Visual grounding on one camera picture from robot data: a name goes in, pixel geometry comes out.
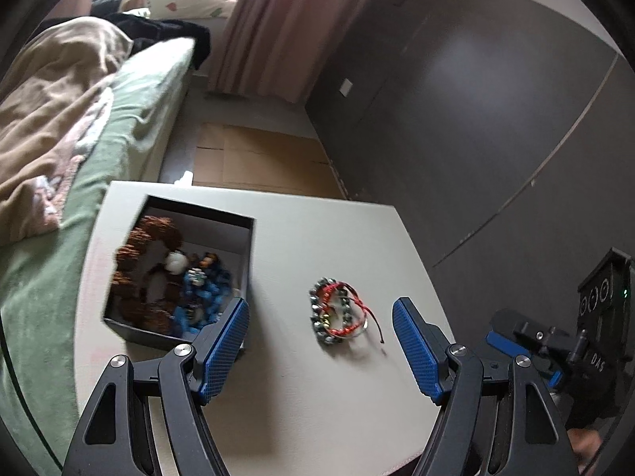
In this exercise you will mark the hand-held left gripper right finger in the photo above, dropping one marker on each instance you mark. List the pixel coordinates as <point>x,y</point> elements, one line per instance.
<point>416,352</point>

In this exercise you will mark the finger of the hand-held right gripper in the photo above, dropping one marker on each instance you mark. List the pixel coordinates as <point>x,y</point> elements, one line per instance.
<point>511,325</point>
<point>551,376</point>

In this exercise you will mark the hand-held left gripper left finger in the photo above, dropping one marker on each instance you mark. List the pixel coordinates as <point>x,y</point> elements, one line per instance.
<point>223,352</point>

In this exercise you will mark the black jewelry box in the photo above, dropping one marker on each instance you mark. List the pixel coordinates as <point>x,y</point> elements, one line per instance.
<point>144,334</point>

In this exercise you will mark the white plush ornament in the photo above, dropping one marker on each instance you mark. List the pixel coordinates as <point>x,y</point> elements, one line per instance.
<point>176,263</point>

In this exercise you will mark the person's right forearm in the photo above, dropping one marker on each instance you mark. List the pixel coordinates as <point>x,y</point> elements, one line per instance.
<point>585,446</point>

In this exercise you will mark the bed with green sheet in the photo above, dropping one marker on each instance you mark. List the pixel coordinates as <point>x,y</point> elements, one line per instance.
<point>39,307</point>

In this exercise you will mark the flat cardboard sheet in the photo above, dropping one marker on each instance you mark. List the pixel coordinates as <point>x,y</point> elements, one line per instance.
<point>268,158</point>

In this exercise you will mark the beige blanket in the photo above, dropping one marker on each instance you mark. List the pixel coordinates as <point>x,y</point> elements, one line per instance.
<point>44,109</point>

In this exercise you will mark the black cloth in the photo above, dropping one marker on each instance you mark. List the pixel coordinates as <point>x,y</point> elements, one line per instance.
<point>198,39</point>

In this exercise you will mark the patterned window seat cushion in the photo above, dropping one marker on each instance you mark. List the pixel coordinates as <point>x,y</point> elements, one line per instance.
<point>193,5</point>

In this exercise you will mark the white wall socket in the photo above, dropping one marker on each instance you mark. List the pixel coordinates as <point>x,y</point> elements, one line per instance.
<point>346,87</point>

